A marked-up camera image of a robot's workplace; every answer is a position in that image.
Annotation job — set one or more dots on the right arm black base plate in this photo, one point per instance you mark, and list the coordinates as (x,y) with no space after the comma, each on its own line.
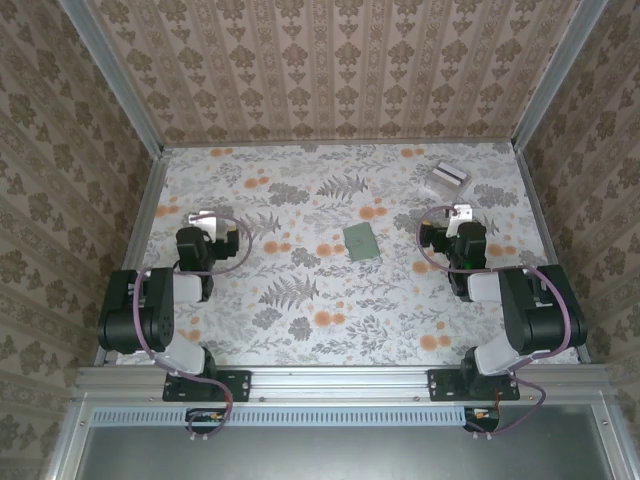
(440,385)

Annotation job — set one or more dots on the white card stack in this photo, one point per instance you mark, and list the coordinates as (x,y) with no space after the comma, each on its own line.
(442,171)
(456,176)

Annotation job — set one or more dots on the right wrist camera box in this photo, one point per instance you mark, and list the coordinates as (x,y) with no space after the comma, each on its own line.
(460,212)

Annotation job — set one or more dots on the aluminium frame post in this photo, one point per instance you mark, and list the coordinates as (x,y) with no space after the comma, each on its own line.
(118,75)
(556,75)

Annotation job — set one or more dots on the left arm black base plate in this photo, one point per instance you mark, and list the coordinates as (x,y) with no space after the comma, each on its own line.
(240,385)

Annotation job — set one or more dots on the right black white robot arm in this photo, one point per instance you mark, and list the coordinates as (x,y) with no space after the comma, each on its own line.
(540,320)

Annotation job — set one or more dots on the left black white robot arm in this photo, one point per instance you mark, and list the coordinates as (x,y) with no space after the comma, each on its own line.
(150,310)

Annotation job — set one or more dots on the aluminium table side rail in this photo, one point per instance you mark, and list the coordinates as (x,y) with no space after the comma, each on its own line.
(144,210)
(537,210)

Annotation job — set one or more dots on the wide aluminium frame rail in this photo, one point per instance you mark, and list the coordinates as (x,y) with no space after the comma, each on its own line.
(340,382)

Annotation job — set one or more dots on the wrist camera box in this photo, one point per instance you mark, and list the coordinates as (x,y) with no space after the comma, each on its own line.
(205,222)
(460,212)

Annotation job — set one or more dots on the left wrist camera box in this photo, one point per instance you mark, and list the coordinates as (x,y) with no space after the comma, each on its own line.
(205,222)

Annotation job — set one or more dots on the clear acrylic card box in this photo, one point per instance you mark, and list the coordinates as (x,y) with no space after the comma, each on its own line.
(450,189)

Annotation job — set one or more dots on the grey metal panel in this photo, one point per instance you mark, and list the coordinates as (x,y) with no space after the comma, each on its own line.
(320,455)

